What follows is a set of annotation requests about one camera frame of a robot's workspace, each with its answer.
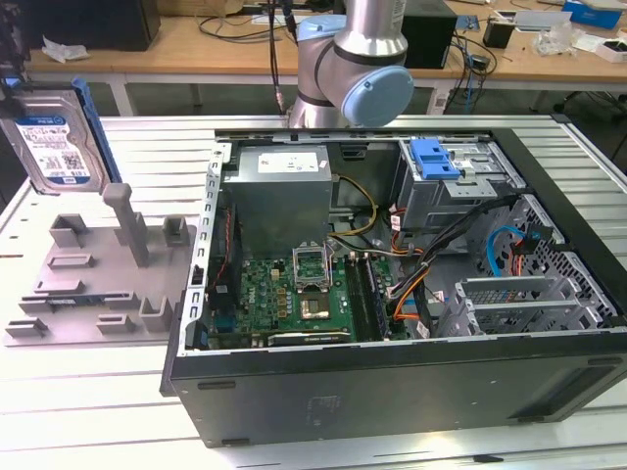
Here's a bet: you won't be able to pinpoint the hard disk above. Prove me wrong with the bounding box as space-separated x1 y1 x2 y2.
0 75 122 197

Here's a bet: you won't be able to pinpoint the blue data wire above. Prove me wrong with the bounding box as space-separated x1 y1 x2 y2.
487 225 528 279

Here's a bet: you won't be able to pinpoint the metal disk bay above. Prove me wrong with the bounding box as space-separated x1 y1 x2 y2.
440 276 604 339

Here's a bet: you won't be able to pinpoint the crumpled white paper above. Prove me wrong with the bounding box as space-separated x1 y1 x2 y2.
41 33 92 64

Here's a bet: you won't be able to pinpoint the large black box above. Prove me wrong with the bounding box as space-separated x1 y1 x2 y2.
22 0 162 53

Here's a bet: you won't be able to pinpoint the wooden desk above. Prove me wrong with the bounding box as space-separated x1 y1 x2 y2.
0 0 627 118

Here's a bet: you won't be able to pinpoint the brown cardboard box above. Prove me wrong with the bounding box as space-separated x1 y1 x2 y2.
193 0 246 16

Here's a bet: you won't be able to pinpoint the grey parts rack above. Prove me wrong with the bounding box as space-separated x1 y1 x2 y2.
3 181 200 348

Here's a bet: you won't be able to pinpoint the RAM stick blue label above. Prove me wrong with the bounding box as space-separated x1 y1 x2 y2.
46 296 107 306

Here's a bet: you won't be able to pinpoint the black case fan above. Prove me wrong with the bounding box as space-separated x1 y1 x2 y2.
211 203 244 314

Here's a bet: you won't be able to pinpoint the grey power supply unit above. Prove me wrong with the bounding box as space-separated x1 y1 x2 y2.
222 145 337 260

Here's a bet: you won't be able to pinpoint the green motherboard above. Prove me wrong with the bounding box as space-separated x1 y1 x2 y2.
210 254 408 350

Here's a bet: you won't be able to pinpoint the metal socket cover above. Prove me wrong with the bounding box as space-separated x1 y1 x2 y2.
292 243 335 294

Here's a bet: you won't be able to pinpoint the CPU socket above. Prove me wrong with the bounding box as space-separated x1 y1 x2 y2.
298 291 335 323

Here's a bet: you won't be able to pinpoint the black graphics card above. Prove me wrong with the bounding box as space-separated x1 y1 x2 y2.
252 330 353 350

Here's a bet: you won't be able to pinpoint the blue drive carrier latch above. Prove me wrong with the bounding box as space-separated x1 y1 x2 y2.
410 139 464 181

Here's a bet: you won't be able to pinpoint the metal drive cage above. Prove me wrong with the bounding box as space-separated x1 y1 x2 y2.
396 139 528 236

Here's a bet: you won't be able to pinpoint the small black box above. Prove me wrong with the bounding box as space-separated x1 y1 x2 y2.
482 16 516 49

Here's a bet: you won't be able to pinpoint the black PC case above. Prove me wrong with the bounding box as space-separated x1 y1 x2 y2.
160 125 627 449

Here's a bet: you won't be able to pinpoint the white flat carton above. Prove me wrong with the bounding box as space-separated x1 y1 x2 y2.
513 9 573 33

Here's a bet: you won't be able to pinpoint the clear plastic bags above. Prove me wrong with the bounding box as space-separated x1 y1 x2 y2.
532 22 577 56

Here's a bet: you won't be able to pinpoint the blue carton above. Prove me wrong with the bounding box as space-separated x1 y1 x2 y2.
561 0 624 29

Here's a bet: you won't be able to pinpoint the white box black insert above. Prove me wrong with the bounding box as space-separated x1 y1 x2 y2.
595 38 627 64

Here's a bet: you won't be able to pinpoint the thin black base cable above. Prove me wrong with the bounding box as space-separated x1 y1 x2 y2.
266 0 291 117

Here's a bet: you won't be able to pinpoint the yellow power wires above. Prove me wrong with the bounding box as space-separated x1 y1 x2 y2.
326 174 379 240

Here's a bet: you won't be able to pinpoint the orange power wires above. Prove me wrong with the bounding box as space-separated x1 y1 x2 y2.
389 276 430 324

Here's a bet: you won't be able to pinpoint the black cable bundle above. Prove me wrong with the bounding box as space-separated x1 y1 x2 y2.
389 193 520 342

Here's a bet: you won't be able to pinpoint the orange data wire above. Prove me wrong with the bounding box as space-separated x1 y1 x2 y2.
508 242 529 276

